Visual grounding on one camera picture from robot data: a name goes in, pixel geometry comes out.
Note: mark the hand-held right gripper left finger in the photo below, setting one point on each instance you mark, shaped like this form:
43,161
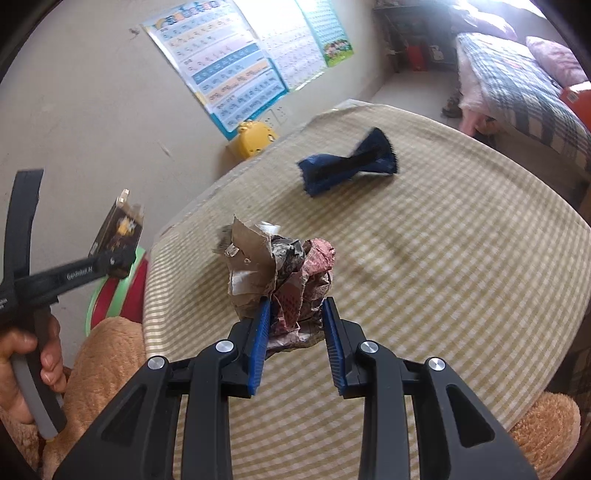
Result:
258,341

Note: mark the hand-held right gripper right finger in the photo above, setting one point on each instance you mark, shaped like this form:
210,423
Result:
333,346

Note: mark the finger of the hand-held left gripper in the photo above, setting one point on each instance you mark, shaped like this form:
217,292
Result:
117,265

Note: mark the red basin with green rim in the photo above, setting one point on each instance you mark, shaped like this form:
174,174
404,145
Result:
108,300

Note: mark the dark brown small box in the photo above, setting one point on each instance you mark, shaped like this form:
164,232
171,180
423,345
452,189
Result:
120,226

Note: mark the grey newspaper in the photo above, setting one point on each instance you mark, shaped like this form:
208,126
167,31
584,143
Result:
249,258

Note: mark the person's left hand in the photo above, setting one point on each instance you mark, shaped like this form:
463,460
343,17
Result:
16,383

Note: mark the blue foil wrapper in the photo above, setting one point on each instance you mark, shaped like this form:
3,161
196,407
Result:
341,168

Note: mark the yellow duck toy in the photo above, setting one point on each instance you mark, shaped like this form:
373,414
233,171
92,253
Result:
254,138

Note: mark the pair of shoes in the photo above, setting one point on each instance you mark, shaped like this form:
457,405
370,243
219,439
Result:
451,105

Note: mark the bed with plaid quilt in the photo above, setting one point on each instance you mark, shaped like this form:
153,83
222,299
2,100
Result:
517,92

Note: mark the dark shelf unit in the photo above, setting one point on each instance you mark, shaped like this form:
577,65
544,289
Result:
392,27

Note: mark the orange box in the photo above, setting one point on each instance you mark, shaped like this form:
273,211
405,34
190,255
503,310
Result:
577,104

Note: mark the pink patterned pillow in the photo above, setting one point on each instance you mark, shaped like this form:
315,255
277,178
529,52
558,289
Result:
554,60

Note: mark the white wall outlet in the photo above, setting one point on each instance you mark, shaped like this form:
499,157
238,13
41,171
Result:
275,115

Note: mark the blue letter wall poster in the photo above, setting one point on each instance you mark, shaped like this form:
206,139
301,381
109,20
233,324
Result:
217,64

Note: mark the white chart wall poster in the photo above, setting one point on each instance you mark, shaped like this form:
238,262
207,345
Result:
286,46

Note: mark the green chart wall poster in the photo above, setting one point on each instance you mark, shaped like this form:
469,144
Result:
328,32

